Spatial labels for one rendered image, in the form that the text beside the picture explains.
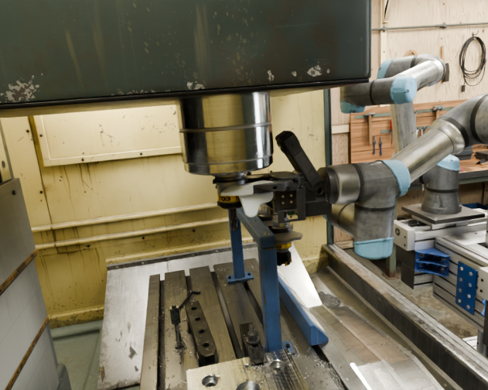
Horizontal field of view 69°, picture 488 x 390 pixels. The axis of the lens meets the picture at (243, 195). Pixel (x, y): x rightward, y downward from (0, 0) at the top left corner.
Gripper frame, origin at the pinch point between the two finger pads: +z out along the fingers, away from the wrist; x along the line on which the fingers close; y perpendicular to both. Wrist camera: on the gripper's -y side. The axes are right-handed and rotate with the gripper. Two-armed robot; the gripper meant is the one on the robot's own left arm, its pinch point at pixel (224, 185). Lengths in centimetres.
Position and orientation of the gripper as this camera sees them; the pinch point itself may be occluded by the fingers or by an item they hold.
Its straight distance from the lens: 63.6
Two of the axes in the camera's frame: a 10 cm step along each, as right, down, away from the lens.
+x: -2.2, -2.2, 9.5
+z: -9.7, 1.1, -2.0
